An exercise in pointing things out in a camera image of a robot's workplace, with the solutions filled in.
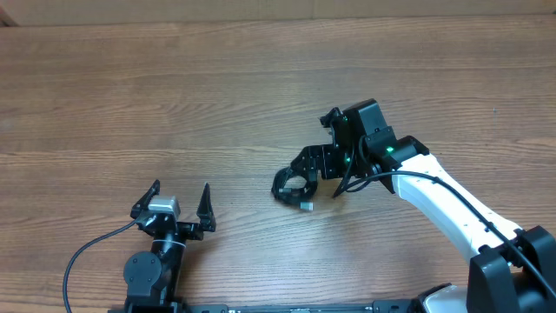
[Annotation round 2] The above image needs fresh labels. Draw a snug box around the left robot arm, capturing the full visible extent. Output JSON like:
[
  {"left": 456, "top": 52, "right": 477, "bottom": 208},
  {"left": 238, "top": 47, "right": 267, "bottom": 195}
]
[{"left": 120, "top": 180, "right": 216, "bottom": 313}]

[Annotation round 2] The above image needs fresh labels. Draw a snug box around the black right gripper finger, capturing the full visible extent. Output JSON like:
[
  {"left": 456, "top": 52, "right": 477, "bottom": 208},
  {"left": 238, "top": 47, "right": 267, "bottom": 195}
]
[
  {"left": 271, "top": 167, "right": 299, "bottom": 201},
  {"left": 289, "top": 146, "right": 323, "bottom": 205}
]

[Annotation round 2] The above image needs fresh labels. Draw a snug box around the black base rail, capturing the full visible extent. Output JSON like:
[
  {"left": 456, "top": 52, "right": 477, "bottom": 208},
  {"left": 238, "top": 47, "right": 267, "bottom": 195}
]
[{"left": 185, "top": 299, "right": 422, "bottom": 313}]

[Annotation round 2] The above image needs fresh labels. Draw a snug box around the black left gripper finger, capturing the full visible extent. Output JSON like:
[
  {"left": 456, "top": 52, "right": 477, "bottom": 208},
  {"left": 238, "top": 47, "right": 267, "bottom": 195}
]
[
  {"left": 196, "top": 183, "right": 216, "bottom": 232},
  {"left": 130, "top": 179, "right": 160, "bottom": 218}
]

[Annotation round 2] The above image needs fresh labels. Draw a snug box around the thick black USB cable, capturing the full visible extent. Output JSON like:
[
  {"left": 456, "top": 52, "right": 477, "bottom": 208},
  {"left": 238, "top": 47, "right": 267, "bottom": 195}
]
[{"left": 272, "top": 167, "right": 314, "bottom": 212}]

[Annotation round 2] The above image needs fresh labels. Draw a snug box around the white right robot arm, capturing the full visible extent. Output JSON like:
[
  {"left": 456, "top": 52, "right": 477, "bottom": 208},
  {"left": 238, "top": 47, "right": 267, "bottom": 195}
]
[{"left": 271, "top": 114, "right": 555, "bottom": 312}]

